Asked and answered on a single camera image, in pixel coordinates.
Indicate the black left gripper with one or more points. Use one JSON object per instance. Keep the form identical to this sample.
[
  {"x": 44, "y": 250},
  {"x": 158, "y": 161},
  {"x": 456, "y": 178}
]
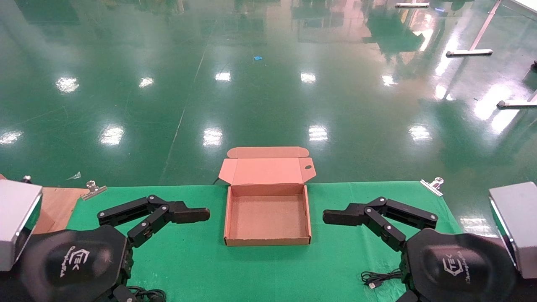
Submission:
[{"x": 71, "y": 264}]

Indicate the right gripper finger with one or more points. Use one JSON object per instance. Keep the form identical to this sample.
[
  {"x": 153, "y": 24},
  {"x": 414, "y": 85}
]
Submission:
[{"x": 344, "y": 216}]

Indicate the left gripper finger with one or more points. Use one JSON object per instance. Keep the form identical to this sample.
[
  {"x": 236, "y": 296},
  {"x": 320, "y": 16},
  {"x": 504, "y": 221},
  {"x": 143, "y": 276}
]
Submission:
[{"x": 188, "y": 214}]

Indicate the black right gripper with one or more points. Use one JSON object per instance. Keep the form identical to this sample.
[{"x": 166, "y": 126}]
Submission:
[{"x": 457, "y": 268}]

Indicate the brown open cardboard box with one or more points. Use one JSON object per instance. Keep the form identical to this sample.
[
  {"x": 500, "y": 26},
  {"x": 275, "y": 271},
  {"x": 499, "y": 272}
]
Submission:
[{"x": 268, "y": 218}]

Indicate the green table cloth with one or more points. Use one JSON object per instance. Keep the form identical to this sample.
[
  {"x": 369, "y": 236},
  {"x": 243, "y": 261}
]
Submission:
[{"x": 268, "y": 272}]

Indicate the silver binder clip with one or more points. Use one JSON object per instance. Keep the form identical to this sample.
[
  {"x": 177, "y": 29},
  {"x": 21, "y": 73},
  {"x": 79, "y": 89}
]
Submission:
[
  {"x": 434, "y": 186},
  {"x": 93, "y": 189}
]

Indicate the clear plastic scrap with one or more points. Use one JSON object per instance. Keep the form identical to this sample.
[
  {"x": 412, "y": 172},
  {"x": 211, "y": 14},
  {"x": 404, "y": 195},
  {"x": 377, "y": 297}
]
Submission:
[{"x": 74, "y": 176}]

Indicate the small black knob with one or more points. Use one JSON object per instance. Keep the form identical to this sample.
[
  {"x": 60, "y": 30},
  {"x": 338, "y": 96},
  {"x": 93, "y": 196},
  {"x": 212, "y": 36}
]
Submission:
[{"x": 26, "y": 179}]

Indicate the white metal table leg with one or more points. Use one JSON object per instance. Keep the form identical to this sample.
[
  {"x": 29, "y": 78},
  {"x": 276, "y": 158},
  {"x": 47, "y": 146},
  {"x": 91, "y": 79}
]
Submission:
[
  {"x": 412, "y": 5},
  {"x": 469, "y": 52},
  {"x": 516, "y": 103}
]

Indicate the white table top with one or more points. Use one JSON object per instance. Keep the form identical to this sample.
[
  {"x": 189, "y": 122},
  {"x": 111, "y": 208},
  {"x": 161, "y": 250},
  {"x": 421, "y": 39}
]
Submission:
[{"x": 528, "y": 5}]

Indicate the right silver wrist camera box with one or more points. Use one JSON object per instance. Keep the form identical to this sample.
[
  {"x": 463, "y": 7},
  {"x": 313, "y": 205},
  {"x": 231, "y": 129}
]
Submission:
[{"x": 518, "y": 226}]

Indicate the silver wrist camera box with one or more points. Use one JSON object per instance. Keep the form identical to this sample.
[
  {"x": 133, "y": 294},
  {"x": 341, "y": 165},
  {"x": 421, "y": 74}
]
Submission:
[
  {"x": 16, "y": 218},
  {"x": 518, "y": 226}
]

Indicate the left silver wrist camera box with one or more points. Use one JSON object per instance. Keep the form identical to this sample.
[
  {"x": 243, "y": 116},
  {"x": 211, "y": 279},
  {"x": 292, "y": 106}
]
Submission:
[{"x": 16, "y": 218}]

